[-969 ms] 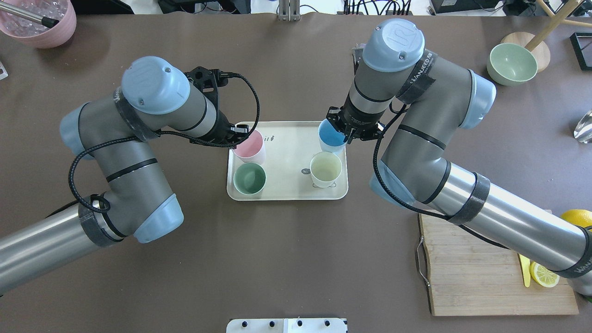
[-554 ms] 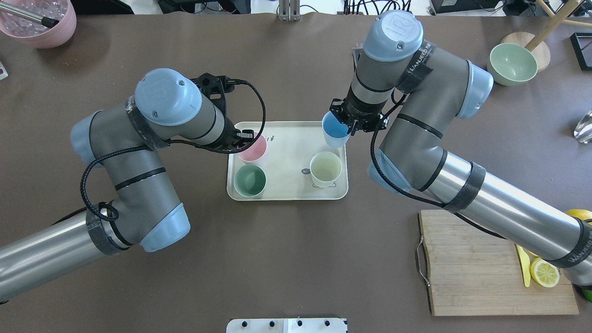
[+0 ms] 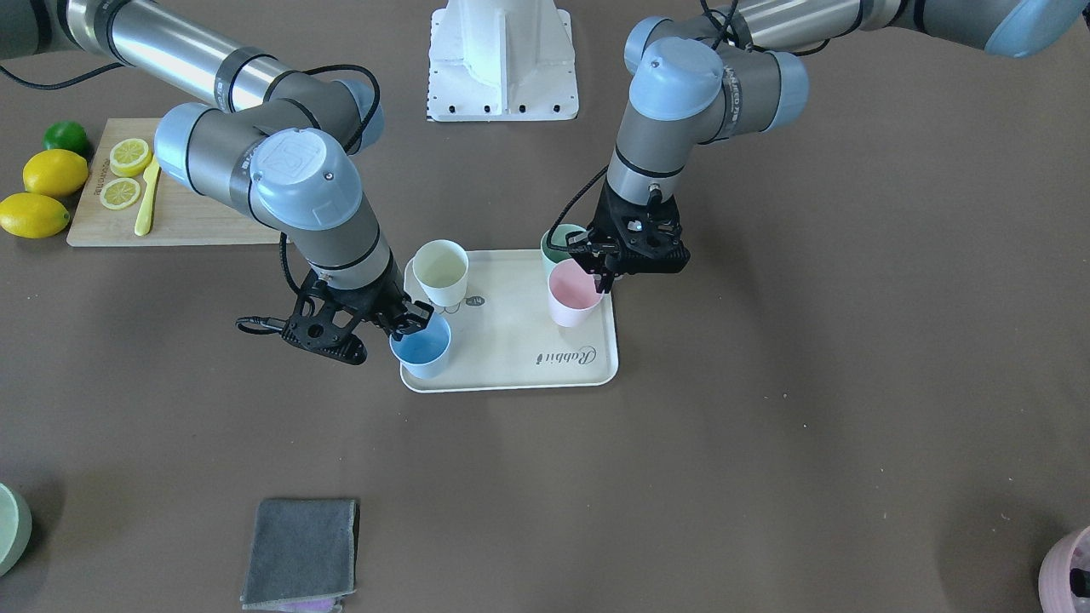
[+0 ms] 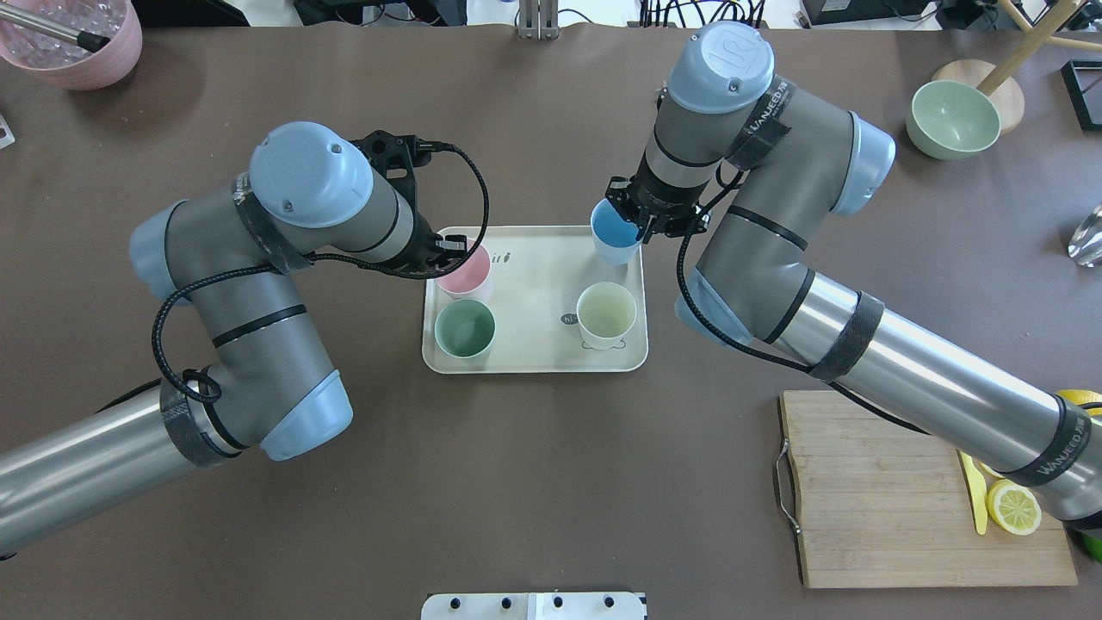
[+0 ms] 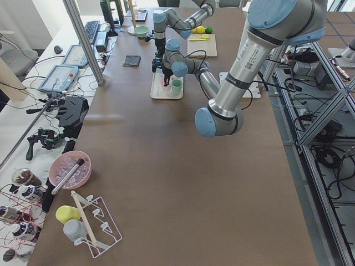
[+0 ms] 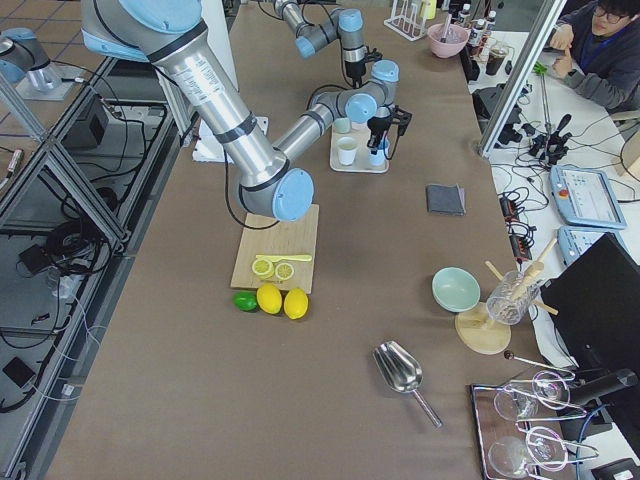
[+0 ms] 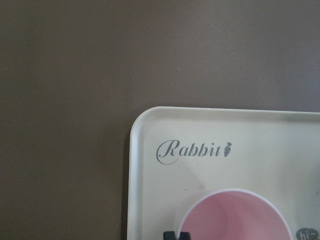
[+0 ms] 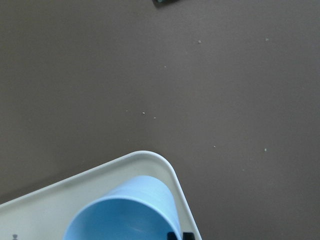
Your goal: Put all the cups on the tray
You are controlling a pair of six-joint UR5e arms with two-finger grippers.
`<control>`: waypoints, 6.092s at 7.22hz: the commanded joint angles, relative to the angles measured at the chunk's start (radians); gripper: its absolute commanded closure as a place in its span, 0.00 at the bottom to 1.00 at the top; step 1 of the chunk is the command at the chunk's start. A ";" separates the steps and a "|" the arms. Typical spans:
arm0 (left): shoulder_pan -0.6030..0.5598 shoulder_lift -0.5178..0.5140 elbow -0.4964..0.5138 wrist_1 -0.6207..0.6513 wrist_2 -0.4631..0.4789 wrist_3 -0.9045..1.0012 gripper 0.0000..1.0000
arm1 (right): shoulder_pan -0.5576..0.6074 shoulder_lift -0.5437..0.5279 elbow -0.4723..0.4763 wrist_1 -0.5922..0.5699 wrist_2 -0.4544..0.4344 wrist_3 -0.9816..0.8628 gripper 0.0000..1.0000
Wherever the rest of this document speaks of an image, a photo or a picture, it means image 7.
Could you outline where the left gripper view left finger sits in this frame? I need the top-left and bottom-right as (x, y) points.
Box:
(163, 231), (176, 240)

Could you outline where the cream rabbit print tray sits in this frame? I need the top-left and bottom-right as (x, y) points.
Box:
(127, 106), (320, 240)

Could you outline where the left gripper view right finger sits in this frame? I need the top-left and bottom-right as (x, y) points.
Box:
(179, 231), (191, 240)

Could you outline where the pink cup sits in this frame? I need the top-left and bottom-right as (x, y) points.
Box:
(174, 188), (293, 240)

